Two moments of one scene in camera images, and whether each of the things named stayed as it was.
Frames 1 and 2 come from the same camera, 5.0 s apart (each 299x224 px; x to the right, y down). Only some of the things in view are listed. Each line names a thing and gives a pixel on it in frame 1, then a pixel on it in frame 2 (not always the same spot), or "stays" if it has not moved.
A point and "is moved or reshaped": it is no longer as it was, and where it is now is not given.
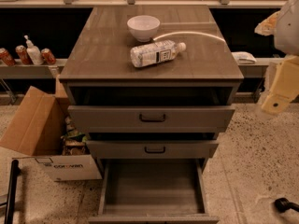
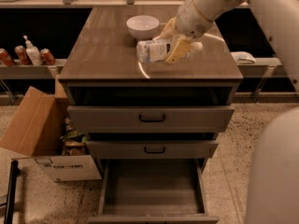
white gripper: x=289 y=28 -> x=192 y=20
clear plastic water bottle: x=161 y=51 is moved or reshaped
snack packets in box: x=74 y=141 stays
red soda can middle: x=22 y=54 stays
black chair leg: x=15 y=172 stays
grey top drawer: x=147 y=109 stays
